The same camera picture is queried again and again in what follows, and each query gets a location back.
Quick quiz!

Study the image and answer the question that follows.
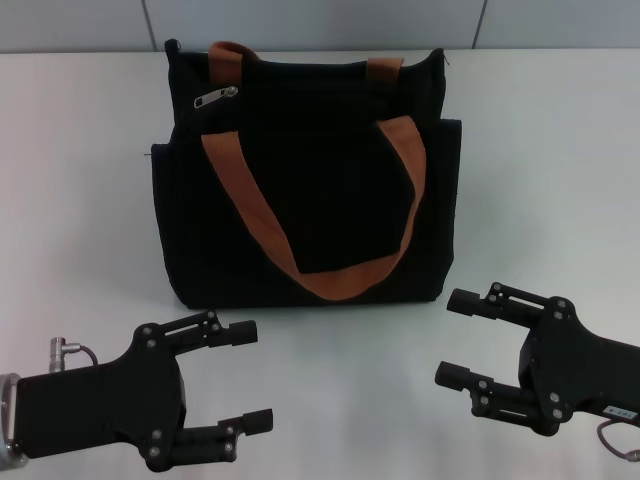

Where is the silver metal zipper pull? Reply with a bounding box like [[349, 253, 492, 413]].
[[193, 83, 240, 109]]

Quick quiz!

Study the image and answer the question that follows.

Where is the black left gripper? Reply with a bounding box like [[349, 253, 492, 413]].
[[14, 309, 275, 471]]

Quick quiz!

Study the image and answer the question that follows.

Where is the gripper cable with plug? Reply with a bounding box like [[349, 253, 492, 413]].
[[47, 337, 105, 375], [597, 419, 640, 459]]

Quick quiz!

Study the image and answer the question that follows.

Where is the right gripper cable with plug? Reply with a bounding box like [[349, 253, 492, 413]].
[[597, 419, 640, 459]]

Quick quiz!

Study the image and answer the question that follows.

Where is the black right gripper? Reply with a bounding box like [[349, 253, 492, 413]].
[[435, 282, 640, 436]]

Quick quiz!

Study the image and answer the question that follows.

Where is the left gripper cable with plug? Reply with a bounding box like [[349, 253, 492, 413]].
[[47, 337, 105, 375]]

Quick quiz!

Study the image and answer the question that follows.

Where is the black bag with orange handles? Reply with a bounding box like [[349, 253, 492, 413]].
[[149, 38, 462, 311]]

